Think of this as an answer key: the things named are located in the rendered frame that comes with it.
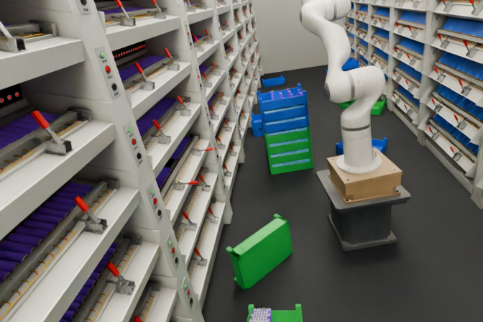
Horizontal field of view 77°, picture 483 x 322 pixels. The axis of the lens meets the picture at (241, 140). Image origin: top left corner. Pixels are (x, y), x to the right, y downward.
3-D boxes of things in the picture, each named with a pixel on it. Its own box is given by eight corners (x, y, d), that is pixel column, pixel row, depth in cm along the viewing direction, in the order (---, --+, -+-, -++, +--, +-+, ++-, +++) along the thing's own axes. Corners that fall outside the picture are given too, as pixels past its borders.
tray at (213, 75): (225, 76, 208) (226, 56, 202) (205, 106, 154) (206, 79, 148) (195, 72, 209) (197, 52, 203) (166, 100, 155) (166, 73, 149)
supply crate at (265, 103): (301, 94, 210) (300, 83, 207) (307, 103, 192) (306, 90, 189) (258, 101, 212) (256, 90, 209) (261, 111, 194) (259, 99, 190)
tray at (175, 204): (209, 148, 153) (210, 131, 149) (169, 232, 99) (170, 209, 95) (170, 141, 154) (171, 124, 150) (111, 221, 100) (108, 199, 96)
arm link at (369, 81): (336, 123, 135) (330, 71, 126) (377, 113, 135) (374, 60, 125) (346, 133, 124) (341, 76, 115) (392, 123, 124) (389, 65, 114)
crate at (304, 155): (305, 145, 227) (305, 135, 224) (312, 157, 209) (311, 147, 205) (266, 152, 228) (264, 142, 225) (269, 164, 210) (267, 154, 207)
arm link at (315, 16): (374, 87, 115) (332, 97, 115) (365, 101, 126) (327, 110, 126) (333, -12, 132) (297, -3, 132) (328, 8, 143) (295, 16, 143)
